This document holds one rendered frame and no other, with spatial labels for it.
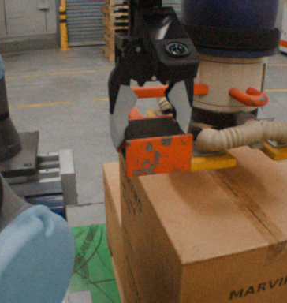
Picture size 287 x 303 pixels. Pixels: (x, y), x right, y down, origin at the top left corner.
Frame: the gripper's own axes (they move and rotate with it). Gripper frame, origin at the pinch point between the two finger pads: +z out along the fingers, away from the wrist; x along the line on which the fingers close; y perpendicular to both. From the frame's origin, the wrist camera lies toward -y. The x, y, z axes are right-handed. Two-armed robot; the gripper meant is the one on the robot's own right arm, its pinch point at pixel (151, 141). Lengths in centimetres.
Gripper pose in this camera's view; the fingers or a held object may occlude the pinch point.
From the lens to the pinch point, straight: 47.8
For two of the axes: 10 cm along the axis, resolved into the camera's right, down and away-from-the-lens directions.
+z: 0.0, 9.0, 4.3
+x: -9.7, 1.1, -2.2
